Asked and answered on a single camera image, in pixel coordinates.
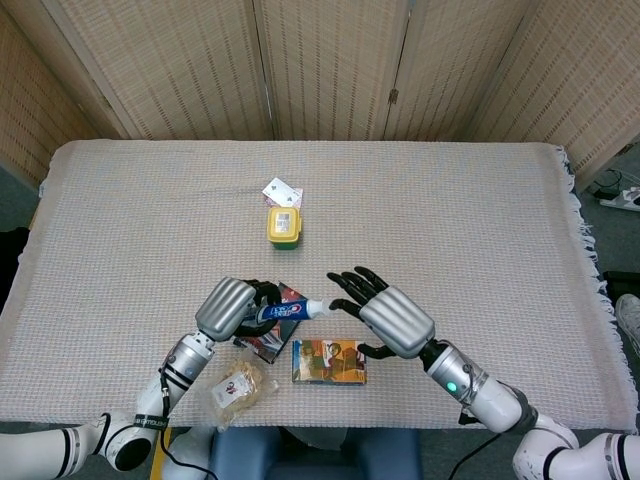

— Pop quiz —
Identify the playing card with red pattern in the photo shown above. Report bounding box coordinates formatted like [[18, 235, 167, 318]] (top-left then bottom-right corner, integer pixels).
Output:
[[263, 186, 305, 209]]

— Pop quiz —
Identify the beige woven tablecloth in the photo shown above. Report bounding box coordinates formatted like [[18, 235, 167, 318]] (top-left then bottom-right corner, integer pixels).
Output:
[[0, 139, 619, 434]]

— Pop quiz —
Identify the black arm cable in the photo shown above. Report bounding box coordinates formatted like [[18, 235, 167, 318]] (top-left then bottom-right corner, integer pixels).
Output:
[[446, 363, 504, 480], [157, 367, 214, 480]]

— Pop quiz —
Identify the blue white toothpaste tube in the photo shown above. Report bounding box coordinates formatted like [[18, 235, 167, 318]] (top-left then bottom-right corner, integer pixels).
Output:
[[254, 295, 335, 326]]

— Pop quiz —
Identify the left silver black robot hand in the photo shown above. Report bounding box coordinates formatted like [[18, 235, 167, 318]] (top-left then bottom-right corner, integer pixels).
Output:
[[193, 276, 287, 347]]

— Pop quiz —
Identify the woven folding screen panel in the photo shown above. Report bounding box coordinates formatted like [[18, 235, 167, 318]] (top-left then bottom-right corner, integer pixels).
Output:
[[0, 7, 101, 189], [9, 0, 276, 141], [252, 0, 419, 142], [472, 0, 640, 191], [384, 0, 544, 142]]

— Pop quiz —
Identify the clear bag of pastry snacks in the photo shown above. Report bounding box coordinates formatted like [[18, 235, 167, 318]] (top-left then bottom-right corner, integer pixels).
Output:
[[196, 349, 280, 432]]

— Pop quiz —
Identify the white power strip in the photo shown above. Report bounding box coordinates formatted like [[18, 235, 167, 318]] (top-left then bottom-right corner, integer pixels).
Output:
[[598, 187, 640, 214]]

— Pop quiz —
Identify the dark box with Chinese characters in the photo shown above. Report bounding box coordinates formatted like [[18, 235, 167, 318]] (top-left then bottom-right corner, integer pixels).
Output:
[[232, 282, 304, 365]]

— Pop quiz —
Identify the blue padded seat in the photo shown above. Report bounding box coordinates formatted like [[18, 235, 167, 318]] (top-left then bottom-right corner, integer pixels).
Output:
[[207, 427, 424, 480]]

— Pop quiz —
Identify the ace of clubs playing card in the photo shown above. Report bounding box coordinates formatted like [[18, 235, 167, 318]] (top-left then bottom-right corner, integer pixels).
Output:
[[261, 177, 303, 207]]

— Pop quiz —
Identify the black object beside sneaker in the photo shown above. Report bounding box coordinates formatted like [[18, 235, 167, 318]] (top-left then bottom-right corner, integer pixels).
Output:
[[602, 270, 640, 301]]

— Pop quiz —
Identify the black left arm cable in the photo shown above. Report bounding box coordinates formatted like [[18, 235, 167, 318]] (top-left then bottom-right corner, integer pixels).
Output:
[[157, 367, 214, 480]]

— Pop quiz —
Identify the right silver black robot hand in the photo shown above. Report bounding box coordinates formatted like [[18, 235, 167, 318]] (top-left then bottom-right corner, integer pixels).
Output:
[[326, 265, 436, 362]]

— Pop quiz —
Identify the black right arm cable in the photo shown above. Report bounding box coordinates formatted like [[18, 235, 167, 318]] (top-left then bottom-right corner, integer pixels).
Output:
[[446, 363, 504, 480]]

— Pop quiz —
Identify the white sneaker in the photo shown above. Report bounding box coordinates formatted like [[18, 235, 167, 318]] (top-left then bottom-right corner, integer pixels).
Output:
[[613, 293, 640, 360]]

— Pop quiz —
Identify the green container with yellow lid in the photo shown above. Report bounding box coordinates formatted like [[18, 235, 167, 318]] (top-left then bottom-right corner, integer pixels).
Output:
[[266, 206, 304, 251]]

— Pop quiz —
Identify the black power cable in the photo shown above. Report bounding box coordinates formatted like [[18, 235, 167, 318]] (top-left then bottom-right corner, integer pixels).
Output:
[[587, 168, 632, 199]]

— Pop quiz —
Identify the black bag on floor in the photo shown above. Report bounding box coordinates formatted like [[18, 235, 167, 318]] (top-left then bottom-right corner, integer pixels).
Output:
[[0, 227, 34, 311]]

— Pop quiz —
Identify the orange blue illustrated flat box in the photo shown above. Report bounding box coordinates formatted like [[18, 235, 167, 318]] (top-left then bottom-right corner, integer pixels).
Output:
[[291, 338, 369, 385]]

